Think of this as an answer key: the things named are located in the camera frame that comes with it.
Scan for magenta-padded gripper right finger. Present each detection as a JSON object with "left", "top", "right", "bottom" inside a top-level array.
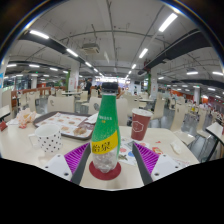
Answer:
[{"left": 131, "top": 141, "right": 183, "bottom": 186}]

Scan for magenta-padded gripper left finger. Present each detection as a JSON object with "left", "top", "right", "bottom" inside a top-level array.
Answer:
[{"left": 43, "top": 142, "right": 92, "bottom": 186}]

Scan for green-labelled clear drink bottle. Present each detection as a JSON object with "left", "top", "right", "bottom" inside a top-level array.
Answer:
[{"left": 90, "top": 82, "right": 121, "bottom": 174}]

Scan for crumpled white tissue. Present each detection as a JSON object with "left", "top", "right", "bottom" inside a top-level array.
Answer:
[{"left": 169, "top": 141, "right": 183, "bottom": 155}]

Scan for white polka-dot mug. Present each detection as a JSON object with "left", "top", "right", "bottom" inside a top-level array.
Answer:
[{"left": 28, "top": 123, "right": 64, "bottom": 154}]

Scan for printed paper flyer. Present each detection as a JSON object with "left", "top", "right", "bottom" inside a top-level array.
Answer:
[{"left": 117, "top": 136, "right": 151, "bottom": 167}]

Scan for dark food tray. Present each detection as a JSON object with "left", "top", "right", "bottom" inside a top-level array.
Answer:
[{"left": 33, "top": 110, "right": 99, "bottom": 139}]

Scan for flat round red coaster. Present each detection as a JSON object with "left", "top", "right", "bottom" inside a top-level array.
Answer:
[{"left": 88, "top": 160, "right": 122, "bottom": 181}]

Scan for red paper cup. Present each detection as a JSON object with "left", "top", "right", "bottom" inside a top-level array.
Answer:
[{"left": 130, "top": 108, "right": 154, "bottom": 142}]

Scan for crumpled food wrapper bag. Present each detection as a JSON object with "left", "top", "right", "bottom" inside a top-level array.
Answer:
[{"left": 16, "top": 108, "right": 37, "bottom": 129}]

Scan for white napkin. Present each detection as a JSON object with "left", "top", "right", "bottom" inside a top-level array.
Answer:
[{"left": 87, "top": 112, "right": 100, "bottom": 125}]

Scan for white table with condiments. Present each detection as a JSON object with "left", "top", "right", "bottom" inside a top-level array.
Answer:
[{"left": 204, "top": 121, "right": 224, "bottom": 163}]

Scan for white side table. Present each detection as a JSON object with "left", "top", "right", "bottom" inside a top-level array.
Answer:
[{"left": 0, "top": 104, "right": 12, "bottom": 123}]

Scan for person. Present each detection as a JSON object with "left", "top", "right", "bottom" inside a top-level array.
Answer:
[{"left": 83, "top": 77, "right": 93, "bottom": 96}]

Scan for ceiling air conditioner unit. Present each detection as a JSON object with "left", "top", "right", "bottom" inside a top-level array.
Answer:
[{"left": 80, "top": 42, "right": 101, "bottom": 55}]

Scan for ceiling lights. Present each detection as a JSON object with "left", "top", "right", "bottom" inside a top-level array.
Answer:
[{"left": 6, "top": 12, "right": 224, "bottom": 101}]

